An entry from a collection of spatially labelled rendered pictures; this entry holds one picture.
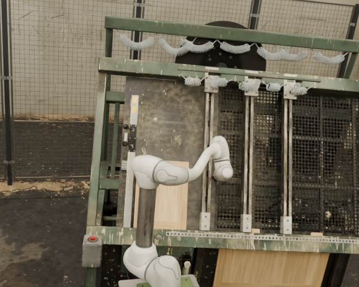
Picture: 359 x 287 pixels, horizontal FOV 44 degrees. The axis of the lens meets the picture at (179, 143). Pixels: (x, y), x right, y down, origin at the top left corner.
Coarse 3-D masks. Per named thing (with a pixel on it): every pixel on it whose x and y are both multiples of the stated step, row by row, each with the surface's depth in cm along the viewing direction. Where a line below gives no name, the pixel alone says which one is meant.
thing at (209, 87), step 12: (216, 84) 316; (204, 108) 333; (204, 120) 329; (204, 132) 326; (204, 144) 323; (204, 180) 318; (204, 192) 317; (204, 204) 316; (204, 216) 314; (204, 228) 313
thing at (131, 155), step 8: (136, 96) 325; (136, 104) 324; (136, 112) 323; (136, 120) 322; (128, 152) 317; (128, 160) 317; (128, 168) 316; (128, 176) 315; (128, 184) 314; (128, 192) 313; (128, 200) 312; (128, 208) 311; (128, 216) 310; (128, 224) 310
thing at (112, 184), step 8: (112, 96) 330; (120, 96) 331; (224, 104) 341; (264, 104) 345; (240, 112) 345; (264, 112) 344; (280, 112) 346; (312, 112) 349; (328, 112) 351; (344, 112) 353; (344, 120) 356; (112, 144) 326; (112, 152) 325; (112, 160) 324; (112, 168) 323; (112, 176) 323; (104, 184) 319; (112, 184) 320; (232, 192) 331; (256, 192) 333; (296, 192) 337; (312, 192) 339; (336, 200) 341; (352, 200) 342
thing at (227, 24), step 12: (204, 24) 369; (216, 24) 370; (228, 24) 371; (240, 24) 372; (192, 48) 375; (216, 48) 377; (252, 48) 380; (180, 60) 378; (192, 60) 379; (204, 60) 379; (216, 60) 380; (228, 60) 381; (240, 60) 383; (252, 60) 384; (264, 60) 385; (228, 96) 394; (240, 96) 395
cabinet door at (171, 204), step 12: (168, 192) 319; (180, 192) 320; (156, 204) 317; (168, 204) 318; (180, 204) 319; (156, 216) 315; (168, 216) 316; (180, 216) 317; (156, 228) 314; (168, 228) 315; (180, 228) 316
